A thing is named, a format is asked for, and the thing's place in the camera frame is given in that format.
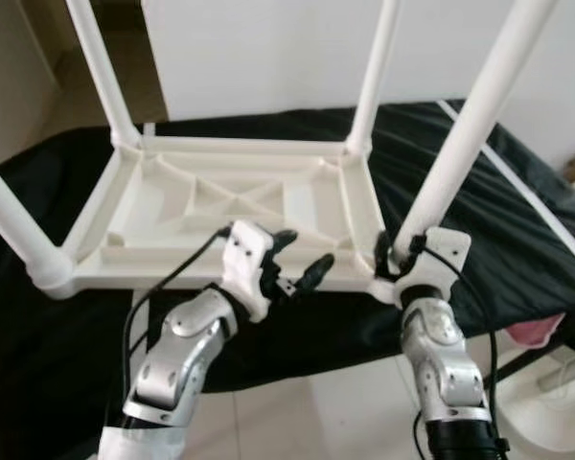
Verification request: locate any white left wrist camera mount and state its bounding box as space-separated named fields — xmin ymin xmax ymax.
xmin=218 ymin=220 xmax=274 ymax=322

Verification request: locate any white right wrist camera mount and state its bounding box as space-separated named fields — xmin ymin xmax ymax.
xmin=398 ymin=228 xmax=472 ymax=308

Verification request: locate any pink cloth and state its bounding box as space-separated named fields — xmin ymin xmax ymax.
xmin=508 ymin=319 xmax=566 ymax=348

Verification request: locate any black metal table frame leg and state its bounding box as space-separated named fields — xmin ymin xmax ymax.
xmin=494 ymin=350 xmax=547 ymax=384

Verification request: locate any black table cloth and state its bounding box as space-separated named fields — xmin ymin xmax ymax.
xmin=0 ymin=99 xmax=575 ymax=460

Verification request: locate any white plastic children table top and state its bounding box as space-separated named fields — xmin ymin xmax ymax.
xmin=27 ymin=134 xmax=403 ymax=300

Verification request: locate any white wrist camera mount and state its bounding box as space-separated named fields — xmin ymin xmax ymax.
xmin=398 ymin=228 xmax=472 ymax=308
xmin=218 ymin=220 xmax=274 ymax=322

